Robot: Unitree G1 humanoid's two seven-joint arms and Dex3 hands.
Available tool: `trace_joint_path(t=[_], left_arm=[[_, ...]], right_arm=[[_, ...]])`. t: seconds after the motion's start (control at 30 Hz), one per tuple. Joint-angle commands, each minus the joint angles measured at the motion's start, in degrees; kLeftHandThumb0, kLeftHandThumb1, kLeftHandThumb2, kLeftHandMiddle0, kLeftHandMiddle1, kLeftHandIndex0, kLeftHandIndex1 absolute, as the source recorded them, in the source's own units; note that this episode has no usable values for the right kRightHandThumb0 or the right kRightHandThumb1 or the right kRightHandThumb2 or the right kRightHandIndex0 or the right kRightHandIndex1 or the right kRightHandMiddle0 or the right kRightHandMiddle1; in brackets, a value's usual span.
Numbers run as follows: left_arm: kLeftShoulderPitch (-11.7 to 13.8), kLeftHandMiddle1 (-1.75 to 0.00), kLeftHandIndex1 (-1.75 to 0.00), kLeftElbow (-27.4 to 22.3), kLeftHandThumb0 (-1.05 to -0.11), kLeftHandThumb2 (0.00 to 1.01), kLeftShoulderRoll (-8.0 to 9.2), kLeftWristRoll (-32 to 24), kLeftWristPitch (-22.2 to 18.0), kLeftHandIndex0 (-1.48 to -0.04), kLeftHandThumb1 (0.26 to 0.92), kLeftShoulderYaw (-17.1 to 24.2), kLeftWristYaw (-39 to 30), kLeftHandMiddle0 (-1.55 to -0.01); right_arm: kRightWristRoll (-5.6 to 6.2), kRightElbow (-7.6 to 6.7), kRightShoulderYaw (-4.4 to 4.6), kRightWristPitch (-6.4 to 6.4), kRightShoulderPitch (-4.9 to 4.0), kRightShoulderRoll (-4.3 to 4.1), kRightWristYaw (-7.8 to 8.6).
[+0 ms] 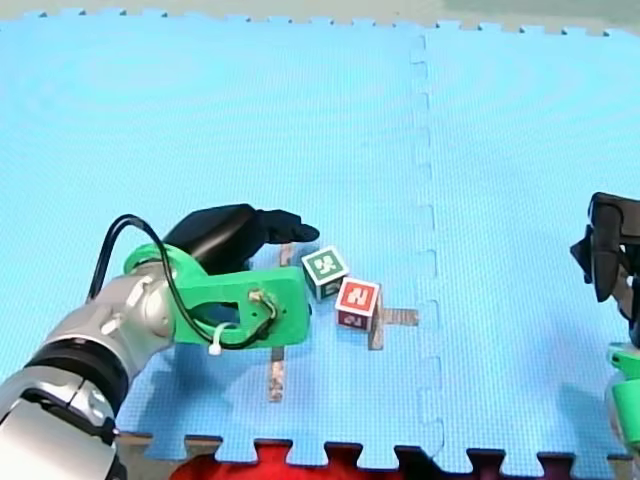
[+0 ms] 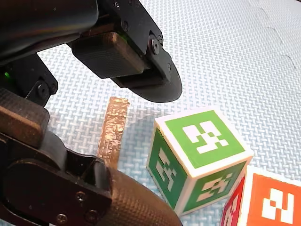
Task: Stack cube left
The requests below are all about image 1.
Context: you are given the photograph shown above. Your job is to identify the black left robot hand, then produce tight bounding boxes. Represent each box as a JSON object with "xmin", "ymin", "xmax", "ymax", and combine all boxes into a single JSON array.
[{"xmin": 162, "ymin": 203, "xmax": 321, "ymax": 277}]

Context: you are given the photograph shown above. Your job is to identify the red cube white marks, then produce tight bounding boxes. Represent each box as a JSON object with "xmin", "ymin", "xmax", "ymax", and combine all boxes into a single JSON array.
[{"xmin": 334, "ymin": 278, "xmax": 382, "ymax": 331}]

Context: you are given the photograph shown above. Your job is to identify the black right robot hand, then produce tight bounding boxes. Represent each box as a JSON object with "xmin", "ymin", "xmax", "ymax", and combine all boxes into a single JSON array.
[{"xmin": 570, "ymin": 192, "xmax": 640, "ymax": 351}]

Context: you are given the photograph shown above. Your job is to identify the green cube white marks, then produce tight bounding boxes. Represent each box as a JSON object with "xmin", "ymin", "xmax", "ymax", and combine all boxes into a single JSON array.
[{"xmin": 301, "ymin": 246, "xmax": 349, "ymax": 301}]

